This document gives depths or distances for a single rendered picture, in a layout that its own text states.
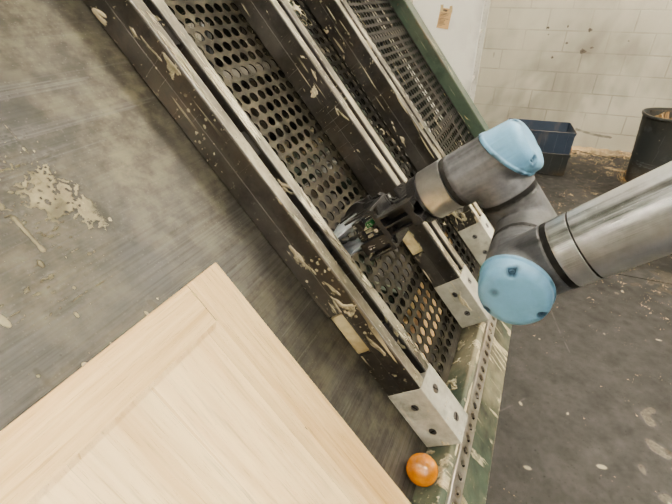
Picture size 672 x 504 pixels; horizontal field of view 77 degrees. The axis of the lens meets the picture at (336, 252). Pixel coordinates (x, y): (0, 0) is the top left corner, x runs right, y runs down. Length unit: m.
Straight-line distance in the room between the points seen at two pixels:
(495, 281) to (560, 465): 1.62
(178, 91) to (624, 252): 0.57
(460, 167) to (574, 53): 5.01
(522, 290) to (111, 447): 0.42
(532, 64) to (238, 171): 5.06
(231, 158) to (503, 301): 0.41
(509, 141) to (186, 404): 0.48
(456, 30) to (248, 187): 3.62
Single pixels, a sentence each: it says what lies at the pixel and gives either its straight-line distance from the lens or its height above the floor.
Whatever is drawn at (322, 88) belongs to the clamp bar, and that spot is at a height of 1.40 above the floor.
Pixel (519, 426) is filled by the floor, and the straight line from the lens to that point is 2.08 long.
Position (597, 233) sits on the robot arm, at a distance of 0.46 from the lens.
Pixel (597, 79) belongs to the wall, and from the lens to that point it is 5.62.
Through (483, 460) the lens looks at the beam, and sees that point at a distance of 0.90.
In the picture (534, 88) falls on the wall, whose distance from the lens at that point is 5.59.
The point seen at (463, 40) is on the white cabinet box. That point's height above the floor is 1.20.
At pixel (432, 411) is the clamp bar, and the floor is 0.98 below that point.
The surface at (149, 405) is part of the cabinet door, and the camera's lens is 0.50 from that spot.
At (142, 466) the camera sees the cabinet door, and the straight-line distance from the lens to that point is 0.50.
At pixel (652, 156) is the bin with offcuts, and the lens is 4.75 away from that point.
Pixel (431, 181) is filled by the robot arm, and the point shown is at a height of 1.35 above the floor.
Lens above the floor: 1.57
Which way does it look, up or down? 32 degrees down
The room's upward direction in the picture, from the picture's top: straight up
